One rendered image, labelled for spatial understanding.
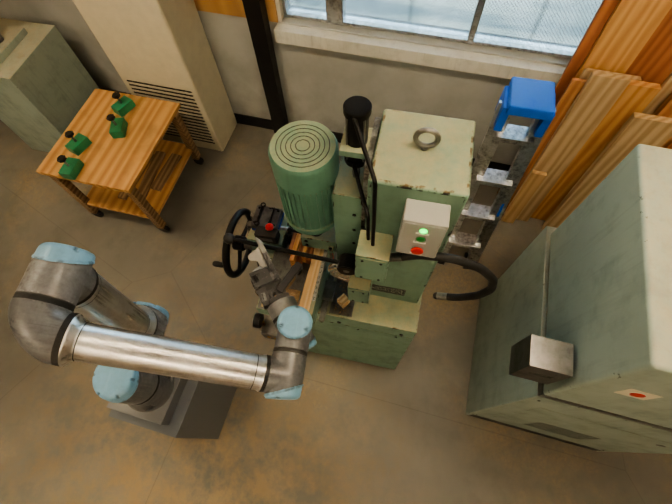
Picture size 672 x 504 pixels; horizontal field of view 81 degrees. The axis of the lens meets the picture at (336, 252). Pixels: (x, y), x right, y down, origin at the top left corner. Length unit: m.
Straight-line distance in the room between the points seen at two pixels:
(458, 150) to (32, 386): 2.53
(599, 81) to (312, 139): 1.40
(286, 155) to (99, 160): 1.73
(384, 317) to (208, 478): 1.30
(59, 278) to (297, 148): 0.61
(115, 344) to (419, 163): 0.78
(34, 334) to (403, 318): 1.09
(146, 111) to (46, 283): 1.81
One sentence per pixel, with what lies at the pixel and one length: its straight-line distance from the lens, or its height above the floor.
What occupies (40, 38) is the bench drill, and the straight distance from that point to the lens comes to 3.25.
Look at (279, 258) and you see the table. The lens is 1.49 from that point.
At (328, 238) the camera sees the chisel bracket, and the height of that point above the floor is 1.03.
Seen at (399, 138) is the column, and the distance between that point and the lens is 0.95.
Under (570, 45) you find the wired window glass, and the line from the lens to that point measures 2.43.
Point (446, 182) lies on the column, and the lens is 0.89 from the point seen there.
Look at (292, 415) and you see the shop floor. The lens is 2.25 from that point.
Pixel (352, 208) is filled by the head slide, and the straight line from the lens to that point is 1.06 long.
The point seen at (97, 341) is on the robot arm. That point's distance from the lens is 1.01.
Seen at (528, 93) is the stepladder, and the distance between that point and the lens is 1.70.
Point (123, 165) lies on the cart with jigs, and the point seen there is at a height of 0.53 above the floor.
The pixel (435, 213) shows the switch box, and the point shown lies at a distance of 0.89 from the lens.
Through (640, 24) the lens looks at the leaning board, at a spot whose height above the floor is 1.19.
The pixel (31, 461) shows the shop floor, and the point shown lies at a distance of 2.76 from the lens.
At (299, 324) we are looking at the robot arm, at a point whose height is 1.24.
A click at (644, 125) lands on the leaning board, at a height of 0.88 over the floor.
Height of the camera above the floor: 2.23
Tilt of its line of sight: 64 degrees down
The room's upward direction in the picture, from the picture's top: 4 degrees counter-clockwise
